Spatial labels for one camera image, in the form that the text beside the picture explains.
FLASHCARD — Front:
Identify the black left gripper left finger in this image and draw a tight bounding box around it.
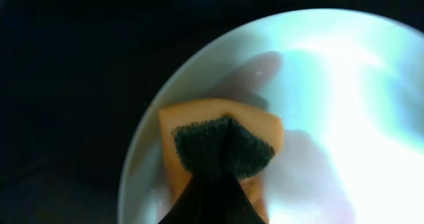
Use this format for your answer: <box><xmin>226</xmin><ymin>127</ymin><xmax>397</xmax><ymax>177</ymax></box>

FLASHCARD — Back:
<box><xmin>159</xmin><ymin>176</ymin><xmax>219</xmax><ymax>224</ymax></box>

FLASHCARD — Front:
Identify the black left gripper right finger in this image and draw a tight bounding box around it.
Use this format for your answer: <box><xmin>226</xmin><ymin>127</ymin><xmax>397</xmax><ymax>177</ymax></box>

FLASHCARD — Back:
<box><xmin>217</xmin><ymin>173</ymin><xmax>265</xmax><ymax>224</ymax></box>

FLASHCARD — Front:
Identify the orange sponge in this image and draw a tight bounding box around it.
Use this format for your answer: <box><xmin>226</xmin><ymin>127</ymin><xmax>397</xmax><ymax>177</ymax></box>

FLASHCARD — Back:
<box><xmin>158</xmin><ymin>99</ymin><xmax>284</xmax><ymax>223</ymax></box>

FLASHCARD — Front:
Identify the mint green plate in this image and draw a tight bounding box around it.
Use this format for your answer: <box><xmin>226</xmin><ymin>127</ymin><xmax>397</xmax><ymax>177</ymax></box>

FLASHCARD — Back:
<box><xmin>117</xmin><ymin>9</ymin><xmax>423</xmax><ymax>223</ymax></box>

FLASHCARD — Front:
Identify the round black tray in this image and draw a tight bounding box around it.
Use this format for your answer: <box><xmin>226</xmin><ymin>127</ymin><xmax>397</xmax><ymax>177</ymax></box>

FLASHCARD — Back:
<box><xmin>1</xmin><ymin>0</ymin><xmax>423</xmax><ymax>223</ymax></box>

